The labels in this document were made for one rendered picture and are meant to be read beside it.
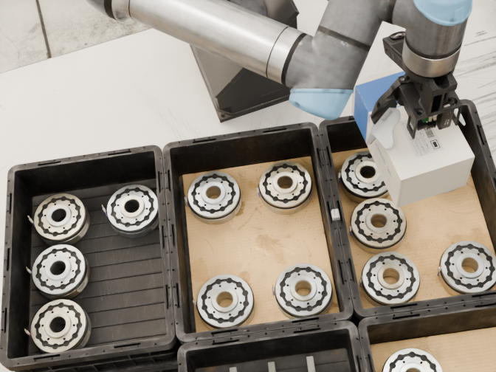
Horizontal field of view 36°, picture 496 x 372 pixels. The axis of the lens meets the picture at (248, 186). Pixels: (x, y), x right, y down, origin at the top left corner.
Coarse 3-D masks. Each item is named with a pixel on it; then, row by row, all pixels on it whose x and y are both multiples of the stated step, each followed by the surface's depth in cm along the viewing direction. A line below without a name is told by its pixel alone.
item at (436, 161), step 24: (384, 72) 126; (360, 96) 124; (360, 120) 129; (408, 144) 119; (432, 144) 119; (456, 144) 118; (384, 168) 124; (408, 168) 117; (432, 168) 117; (456, 168) 118; (408, 192) 120; (432, 192) 123
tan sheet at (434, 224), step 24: (336, 168) 153; (456, 192) 148; (408, 216) 147; (432, 216) 146; (456, 216) 146; (480, 216) 146; (408, 240) 144; (432, 240) 144; (456, 240) 144; (480, 240) 143; (360, 264) 143; (432, 264) 142; (360, 288) 141; (432, 288) 140
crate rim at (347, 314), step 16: (272, 128) 147; (288, 128) 147; (304, 128) 147; (176, 144) 148; (192, 144) 147; (208, 144) 148; (320, 144) 145; (320, 160) 143; (320, 176) 141; (336, 224) 136; (176, 240) 138; (336, 240) 135; (176, 256) 136; (336, 256) 133; (176, 272) 134; (176, 288) 135; (176, 304) 132; (352, 304) 129; (176, 320) 130; (288, 320) 128; (320, 320) 128; (336, 320) 128; (176, 336) 129; (192, 336) 129; (208, 336) 128; (224, 336) 128
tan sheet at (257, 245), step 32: (288, 160) 155; (256, 192) 152; (192, 224) 150; (224, 224) 149; (256, 224) 149; (288, 224) 148; (320, 224) 148; (192, 256) 147; (224, 256) 146; (256, 256) 146; (288, 256) 145; (320, 256) 144; (256, 288) 142; (256, 320) 139
